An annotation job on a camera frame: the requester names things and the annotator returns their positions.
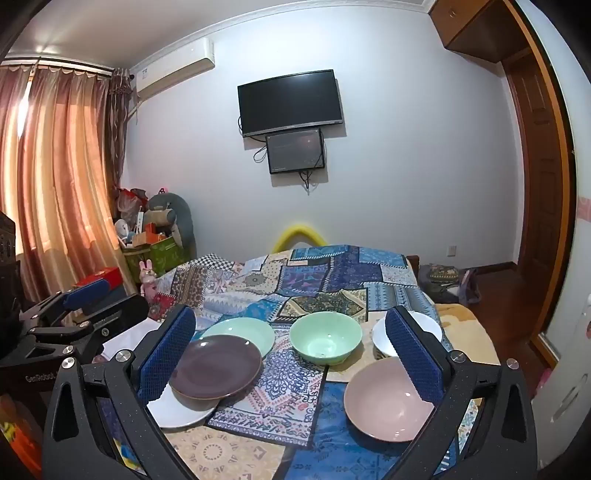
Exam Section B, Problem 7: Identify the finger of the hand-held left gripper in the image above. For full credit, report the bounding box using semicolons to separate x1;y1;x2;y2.
21;279;112;334
28;294;149;358

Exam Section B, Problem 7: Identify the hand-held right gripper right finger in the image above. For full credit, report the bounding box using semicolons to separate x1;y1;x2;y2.
384;305;539;480

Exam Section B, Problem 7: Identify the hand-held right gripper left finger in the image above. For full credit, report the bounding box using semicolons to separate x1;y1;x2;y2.
41;305;199;480

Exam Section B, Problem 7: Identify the white bowl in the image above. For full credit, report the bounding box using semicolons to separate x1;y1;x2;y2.
372;311;443;360

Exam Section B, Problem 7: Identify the purple plate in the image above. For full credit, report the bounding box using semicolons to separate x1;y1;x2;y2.
168;335;263;401

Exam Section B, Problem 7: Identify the pink bowl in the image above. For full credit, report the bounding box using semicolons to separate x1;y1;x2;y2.
344;357;437;443

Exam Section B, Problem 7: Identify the green plate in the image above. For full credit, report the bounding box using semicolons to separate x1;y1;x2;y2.
202;318;275;360

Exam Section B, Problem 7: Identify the green bowl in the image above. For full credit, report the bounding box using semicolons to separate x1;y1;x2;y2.
289;311;363;366

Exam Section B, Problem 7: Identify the red box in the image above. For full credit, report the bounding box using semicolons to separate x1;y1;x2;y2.
71;267;122;291

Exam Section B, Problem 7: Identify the pink bunny toy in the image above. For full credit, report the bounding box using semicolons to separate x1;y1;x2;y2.
139;259;158;298

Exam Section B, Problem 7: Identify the white cloth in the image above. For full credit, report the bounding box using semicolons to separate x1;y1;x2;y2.
95;339;123;365

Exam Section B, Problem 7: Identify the white plate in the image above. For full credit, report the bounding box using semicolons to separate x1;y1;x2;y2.
147;390;220;428

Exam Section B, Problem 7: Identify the beige bed sheet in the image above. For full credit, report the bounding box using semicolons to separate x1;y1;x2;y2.
434;302;504;384

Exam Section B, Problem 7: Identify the green box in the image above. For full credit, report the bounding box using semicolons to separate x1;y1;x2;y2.
122;233;190;282

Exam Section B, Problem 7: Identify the orange cloth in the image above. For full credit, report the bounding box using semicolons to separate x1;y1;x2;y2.
0;397;43;480

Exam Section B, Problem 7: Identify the patterned backpack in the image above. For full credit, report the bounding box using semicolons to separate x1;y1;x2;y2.
418;263;462;305

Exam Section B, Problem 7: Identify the purple bag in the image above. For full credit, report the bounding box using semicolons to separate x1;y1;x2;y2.
457;268;483;306

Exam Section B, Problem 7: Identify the black perforated panel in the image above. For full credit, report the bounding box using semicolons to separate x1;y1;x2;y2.
0;211;19;324

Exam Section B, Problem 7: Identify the red plastic bag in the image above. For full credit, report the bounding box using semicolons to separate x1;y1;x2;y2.
115;187;148;222

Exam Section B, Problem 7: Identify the orange sheer curtain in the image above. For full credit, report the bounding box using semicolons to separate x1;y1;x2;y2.
0;59;117;306

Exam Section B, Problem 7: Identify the patchwork blanket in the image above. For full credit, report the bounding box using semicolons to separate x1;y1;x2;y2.
99;244;502;480

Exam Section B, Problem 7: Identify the yellow foam arch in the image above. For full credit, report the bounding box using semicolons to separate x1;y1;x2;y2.
271;224;328;254

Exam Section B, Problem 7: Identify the brown patterned curtain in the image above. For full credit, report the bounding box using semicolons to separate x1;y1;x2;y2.
108;67;133;217

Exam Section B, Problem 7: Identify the wooden door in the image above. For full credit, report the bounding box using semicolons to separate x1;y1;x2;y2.
501;0;575;365

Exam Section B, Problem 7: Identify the small black monitor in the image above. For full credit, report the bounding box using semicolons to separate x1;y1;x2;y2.
266;129;327;174

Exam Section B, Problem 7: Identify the white air conditioner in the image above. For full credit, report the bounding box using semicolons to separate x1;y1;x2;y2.
135;38;216;100

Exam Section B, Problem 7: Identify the wooden overhead cabinet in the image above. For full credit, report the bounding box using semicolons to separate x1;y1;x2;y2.
427;0;532;63

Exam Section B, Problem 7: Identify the black wall television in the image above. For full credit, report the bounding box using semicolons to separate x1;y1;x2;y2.
237;69;343;138

